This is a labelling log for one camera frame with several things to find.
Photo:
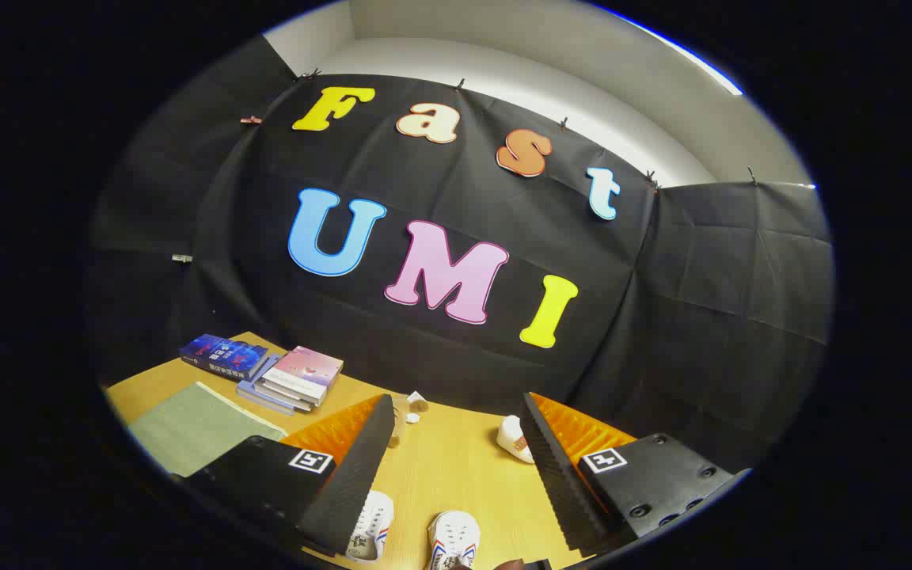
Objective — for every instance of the white tube red label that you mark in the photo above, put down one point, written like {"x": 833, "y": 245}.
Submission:
{"x": 513, "y": 439}

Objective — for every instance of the small white paper tag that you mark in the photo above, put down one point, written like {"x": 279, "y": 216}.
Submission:
{"x": 416, "y": 400}

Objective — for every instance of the dark blue book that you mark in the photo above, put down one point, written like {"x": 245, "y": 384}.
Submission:
{"x": 222, "y": 352}

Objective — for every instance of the black backdrop cloth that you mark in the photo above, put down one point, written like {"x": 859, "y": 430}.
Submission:
{"x": 464, "y": 182}

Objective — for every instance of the white canvas shoe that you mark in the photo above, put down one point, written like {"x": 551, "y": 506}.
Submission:
{"x": 454, "y": 538}
{"x": 370, "y": 522}

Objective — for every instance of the pink cover book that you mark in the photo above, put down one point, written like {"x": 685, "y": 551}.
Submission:
{"x": 305, "y": 368}

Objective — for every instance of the brown bread plush toy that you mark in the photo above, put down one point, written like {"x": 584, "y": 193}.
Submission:
{"x": 400, "y": 419}

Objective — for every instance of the thin white book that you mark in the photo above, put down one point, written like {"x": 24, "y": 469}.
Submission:
{"x": 298, "y": 393}
{"x": 286, "y": 399}

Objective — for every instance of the pale blue book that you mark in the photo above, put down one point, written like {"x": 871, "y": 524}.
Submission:
{"x": 248, "y": 388}

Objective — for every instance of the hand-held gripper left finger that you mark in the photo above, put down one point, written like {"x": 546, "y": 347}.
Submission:
{"x": 357, "y": 475}

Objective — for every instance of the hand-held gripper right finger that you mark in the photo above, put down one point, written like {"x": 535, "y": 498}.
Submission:
{"x": 555, "y": 475}

